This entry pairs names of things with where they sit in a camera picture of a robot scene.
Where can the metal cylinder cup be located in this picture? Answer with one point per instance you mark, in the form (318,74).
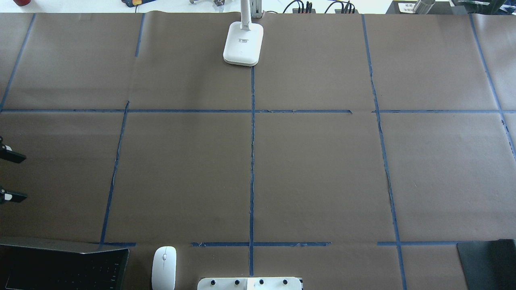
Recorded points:
(423,6)

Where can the white computer mouse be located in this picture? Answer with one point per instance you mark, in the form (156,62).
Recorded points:
(164,265)

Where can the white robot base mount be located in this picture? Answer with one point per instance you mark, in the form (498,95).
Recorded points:
(251,283)

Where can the blue orange tool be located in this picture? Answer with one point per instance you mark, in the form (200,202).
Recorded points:
(134,3)

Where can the black usb hub left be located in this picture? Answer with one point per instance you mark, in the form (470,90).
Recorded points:
(299,7)

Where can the black usb hub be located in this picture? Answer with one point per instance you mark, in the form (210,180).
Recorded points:
(346,8)
(299,7)

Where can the red object on far table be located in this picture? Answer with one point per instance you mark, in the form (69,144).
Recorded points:
(22,2)

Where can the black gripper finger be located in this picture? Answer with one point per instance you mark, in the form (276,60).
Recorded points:
(6,153)
(11,196)

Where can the black usb hub right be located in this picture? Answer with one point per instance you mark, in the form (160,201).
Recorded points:
(346,8)

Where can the grey laptop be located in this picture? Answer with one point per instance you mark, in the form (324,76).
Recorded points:
(49,264)

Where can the brown paper table cover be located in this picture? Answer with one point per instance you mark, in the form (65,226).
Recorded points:
(356,154)

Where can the black mouse pad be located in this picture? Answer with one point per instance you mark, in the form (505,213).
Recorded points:
(489,265)

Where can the aluminium frame post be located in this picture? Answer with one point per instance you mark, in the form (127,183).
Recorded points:
(256,9)

